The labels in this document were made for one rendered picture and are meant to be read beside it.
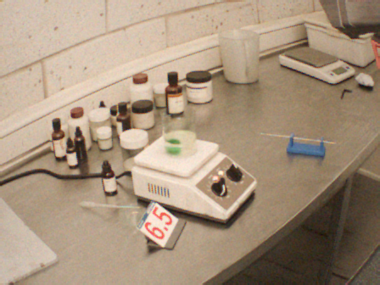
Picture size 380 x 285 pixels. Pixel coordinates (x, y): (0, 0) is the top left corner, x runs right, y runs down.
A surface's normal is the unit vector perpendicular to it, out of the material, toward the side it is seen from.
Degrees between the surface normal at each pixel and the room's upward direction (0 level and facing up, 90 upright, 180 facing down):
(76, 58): 90
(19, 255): 0
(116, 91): 90
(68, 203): 0
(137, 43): 90
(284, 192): 0
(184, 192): 90
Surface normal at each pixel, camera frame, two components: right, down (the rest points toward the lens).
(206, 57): 0.71, 0.29
